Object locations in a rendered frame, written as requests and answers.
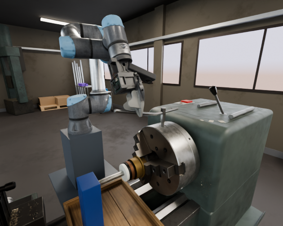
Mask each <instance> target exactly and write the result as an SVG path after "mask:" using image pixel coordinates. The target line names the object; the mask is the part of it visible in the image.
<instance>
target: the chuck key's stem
mask: <svg viewBox="0 0 283 226"><path fill-rule="evenodd" d="M161 112H163V114H161V115H160V121H161V127H164V122H165V116H166V108H165V107H161Z"/></svg>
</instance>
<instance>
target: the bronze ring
mask: <svg viewBox="0 0 283 226"><path fill-rule="evenodd" d="M146 162H147V161H146V160H145V158H143V157H138V156H134V157H133V158H131V159H128V160H127V161H126V162H124V163H123V164H125V165H126V166H127V168H128V170H129V174H130V179H129V180H128V181H131V180H133V179H138V178H143V177H144V176H145V167H144V163H146Z"/></svg>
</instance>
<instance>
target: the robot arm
mask: <svg viewBox="0 0 283 226"><path fill-rule="evenodd" d="M59 43H60V50H61V56H62V57H64V58H70V59H74V58H79V59H89V68H90V77H91V86H92V91H91V92H90V96H87V95H86V94H79V95H74V96H70V97H68V98H67V108H68V114H69V124H68V128H67V130H68V133H69V134H71V135H82V134H86V133H89V132H91V131H92V130H93V126H92V124H91V122H90V119H89V117H88V115H89V114H94V113H104V112H109V111H110V109H111V96H110V95H109V94H108V92H107V91H106V89H105V79H104V68H103V62H104V63H106V64H107V65H108V69H109V72H110V76H111V80H110V84H111V89H112V92H113V95H118V94H125V93H127V96H126V98H127V102H126V103H124V105H123V107H124V109H125V110H134V111H136V113H137V115H138V116H139V117H142V114H143V109H144V100H145V92H144V86H143V84H142V81H143V82H145V83H148V84H150V83H152V82H153V81H155V80H156V75H155V74H154V73H152V72H149V71H147V70H145V69H143V68H141V67H139V66H137V65H134V64H132V55H131V52H130V48H129V44H128V41H127V37H126V34H125V30H124V26H123V23H122V20H121V18H120V17H119V16H117V15H112V14H111V15H107V16H105V17H104V18H103V20H102V26H97V25H90V24H83V23H76V22H75V23H69V24H66V25H65V26H63V27H62V29H61V36H60V37H59ZM112 85H113V87H112ZM113 88H114V91H113Z"/></svg>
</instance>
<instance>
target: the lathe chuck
mask: <svg viewBox="0 0 283 226"><path fill-rule="evenodd" d="M160 125H161V123H157V124H153V125H149V126H145V127H143V128H142V130H143V132H144V135H145V137H146V139H147V142H148V144H149V146H150V148H151V150H153V151H154V152H152V153H151V154H149V155H147V156H144V157H143V158H145V160H146V161H147V162H149V161H151V160H153V159H155V158H159V159H162V160H165V161H168V162H170V163H173V164H176V165H181V163H183V166H184V173H183V174H180V175H178V174H175V175H173V176H171V177H169V178H167V177H165V176H163V175H161V174H160V175H158V176H156V175H154V174H152V177H151V180H150V186H151V187H152V188H153V189H155V190H156V191H157V192H158V193H160V194H162V195H166V196H170V195H173V194H174V193H176V192H177V191H179V190H180V189H182V188H183V187H185V186H186V185H188V184H189V183H190V182H191V181H192V179H193V176H194V173H195V160H194V156H193V152H192V150H191V148H190V145H189V143H188V142H187V140H186V138H185V137H184V135H183V134H182V133H181V132H180V131H179V130H178V129H177V128H175V127H174V126H172V125H170V124H168V123H164V126H166V127H165V128H162V127H159V126H160Z"/></svg>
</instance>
